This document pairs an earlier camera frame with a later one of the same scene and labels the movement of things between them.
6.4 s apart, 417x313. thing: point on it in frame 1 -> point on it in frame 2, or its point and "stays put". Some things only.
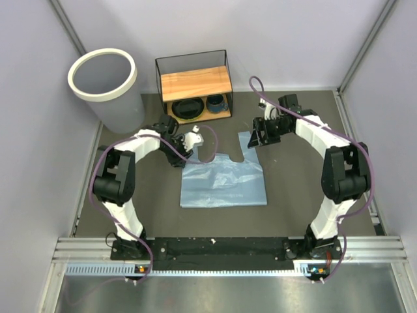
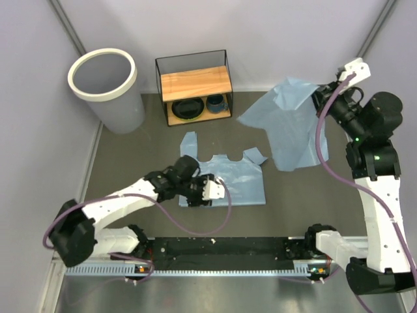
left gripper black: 176,161 -> 197,201
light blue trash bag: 223,182 stays put
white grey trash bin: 107,78 stays put
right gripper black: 261,124 -> 320,96
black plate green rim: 188,109 stays put
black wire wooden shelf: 196,87 stays put
